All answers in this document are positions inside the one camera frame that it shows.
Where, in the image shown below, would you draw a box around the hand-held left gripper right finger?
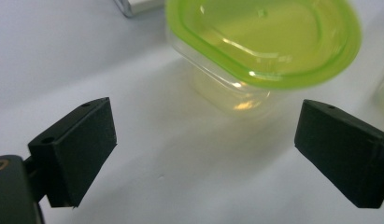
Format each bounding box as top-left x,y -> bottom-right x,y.
293,99 -> 384,209

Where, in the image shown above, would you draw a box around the clear plastic container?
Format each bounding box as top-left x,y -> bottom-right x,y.
165,27 -> 275,120

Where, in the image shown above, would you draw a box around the green plastic lid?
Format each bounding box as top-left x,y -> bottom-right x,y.
164,0 -> 363,91

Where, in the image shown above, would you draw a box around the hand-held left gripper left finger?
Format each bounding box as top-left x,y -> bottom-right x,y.
26,96 -> 118,209

